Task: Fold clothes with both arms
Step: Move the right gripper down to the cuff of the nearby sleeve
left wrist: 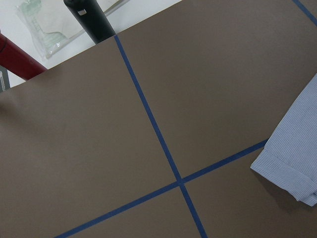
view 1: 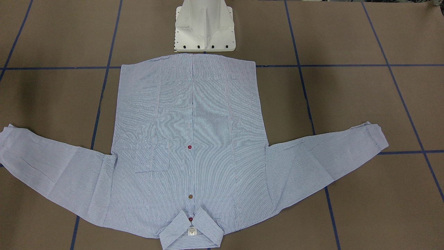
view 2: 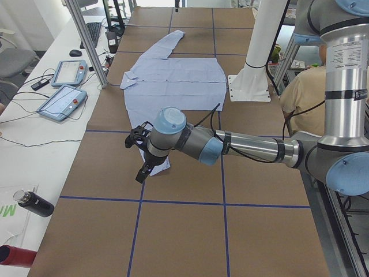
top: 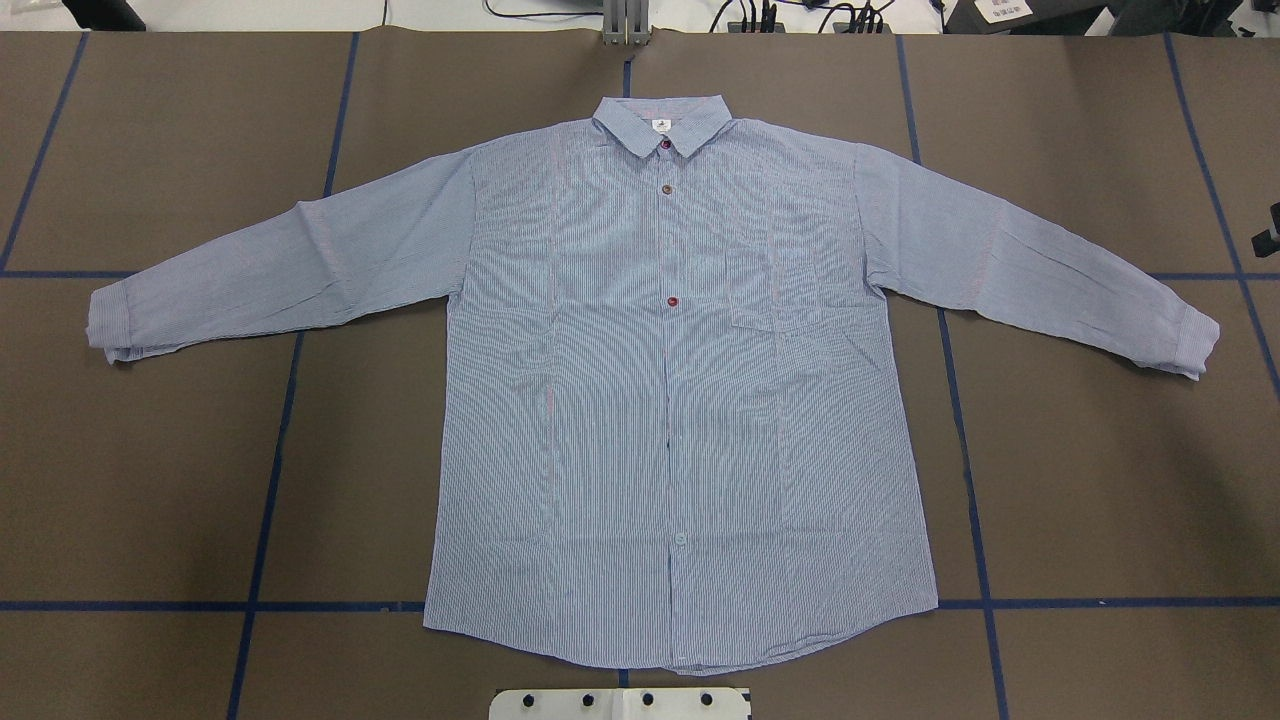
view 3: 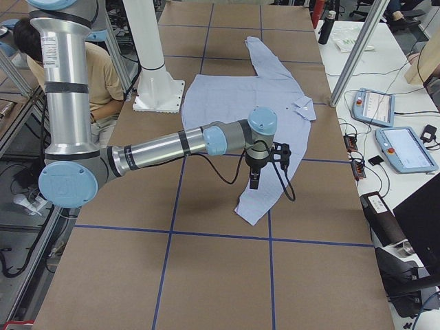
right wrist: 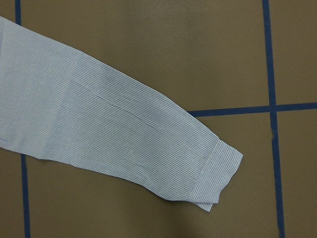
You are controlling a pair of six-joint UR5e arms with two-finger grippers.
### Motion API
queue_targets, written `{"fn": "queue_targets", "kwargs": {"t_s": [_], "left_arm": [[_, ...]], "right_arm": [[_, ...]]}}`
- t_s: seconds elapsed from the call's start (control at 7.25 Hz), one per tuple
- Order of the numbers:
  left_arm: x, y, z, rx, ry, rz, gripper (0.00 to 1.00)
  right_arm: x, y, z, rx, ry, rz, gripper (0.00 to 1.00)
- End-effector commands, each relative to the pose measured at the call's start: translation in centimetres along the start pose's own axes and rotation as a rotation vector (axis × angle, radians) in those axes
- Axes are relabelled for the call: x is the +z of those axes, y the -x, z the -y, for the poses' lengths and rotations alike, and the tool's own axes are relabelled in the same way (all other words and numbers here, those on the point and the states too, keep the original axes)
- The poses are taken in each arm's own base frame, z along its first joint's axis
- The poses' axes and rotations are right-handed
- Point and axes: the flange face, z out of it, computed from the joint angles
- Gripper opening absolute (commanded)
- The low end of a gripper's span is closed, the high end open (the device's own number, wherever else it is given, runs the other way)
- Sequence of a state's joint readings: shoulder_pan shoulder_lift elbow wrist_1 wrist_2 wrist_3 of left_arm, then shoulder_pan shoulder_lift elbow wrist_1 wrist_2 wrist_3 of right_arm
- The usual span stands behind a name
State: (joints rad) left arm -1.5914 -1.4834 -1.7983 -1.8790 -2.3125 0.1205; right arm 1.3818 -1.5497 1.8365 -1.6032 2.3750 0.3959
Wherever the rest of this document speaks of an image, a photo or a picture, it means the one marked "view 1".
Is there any blue white striped shirt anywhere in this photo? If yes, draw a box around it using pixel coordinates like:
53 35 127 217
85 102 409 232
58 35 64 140
1 54 388 250

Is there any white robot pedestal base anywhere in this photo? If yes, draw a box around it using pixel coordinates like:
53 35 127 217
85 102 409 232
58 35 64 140
174 0 236 53

